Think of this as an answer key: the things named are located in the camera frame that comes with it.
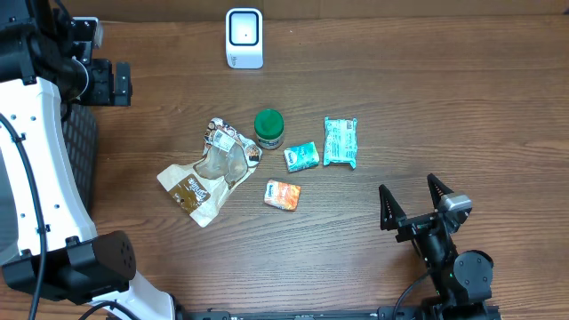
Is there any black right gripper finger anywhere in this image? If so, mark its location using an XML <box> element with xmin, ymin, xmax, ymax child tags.
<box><xmin>379</xmin><ymin>184</ymin><xmax>406</xmax><ymax>230</ymax></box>
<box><xmin>427</xmin><ymin>173</ymin><xmax>453</xmax><ymax>209</ymax></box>

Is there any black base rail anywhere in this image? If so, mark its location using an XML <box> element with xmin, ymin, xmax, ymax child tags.
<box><xmin>180</xmin><ymin>307</ymin><xmax>502</xmax><ymax>320</ymax></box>

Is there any large teal wipes pack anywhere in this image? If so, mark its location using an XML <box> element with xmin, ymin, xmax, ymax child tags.
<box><xmin>323</xmin><ymin>116</ymin><xmax>358</xmax><ymax>169</ymax></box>

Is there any white barcode scanner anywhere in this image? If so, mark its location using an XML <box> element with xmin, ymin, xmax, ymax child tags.
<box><xmin>225</xmin><ymin>7</ymin><xmax>264</xmax><ymax>69</ymax></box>

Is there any brown white snack bag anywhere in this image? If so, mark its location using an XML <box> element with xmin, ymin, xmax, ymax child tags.
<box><xmin>156</xmin><ymin>117</ymin><xmax>262</xmax><ymax>228</ymax></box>

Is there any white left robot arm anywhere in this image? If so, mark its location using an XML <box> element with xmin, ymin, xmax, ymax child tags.
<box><xmin>1</xmin><ymin>0</ymin><xmax>183</xmax><ymax>319</ymax></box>

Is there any orange tissue pack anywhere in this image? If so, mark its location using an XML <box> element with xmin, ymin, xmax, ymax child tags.
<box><xmin>264</xmin><ymin>180</ymin><xmax>301</xmax><ymax>211</ymax></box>

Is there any green lidded jar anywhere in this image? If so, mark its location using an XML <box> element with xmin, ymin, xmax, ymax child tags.
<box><xmin>254</xmin><ymin>108</ymin><xmax>285</xmax><ymax>149</ymax></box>

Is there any teal tissue pack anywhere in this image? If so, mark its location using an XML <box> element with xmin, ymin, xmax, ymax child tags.
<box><xmin>284</xmin><ymin>141</ymin><xmax>320</xmax><ymax>172</ymax></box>

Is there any grey plastic basket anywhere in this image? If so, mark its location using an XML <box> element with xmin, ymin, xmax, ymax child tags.
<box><xmin>0</xmin><ymin>101</ymin><xmax>99</xmax><ymax>268</ymax></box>

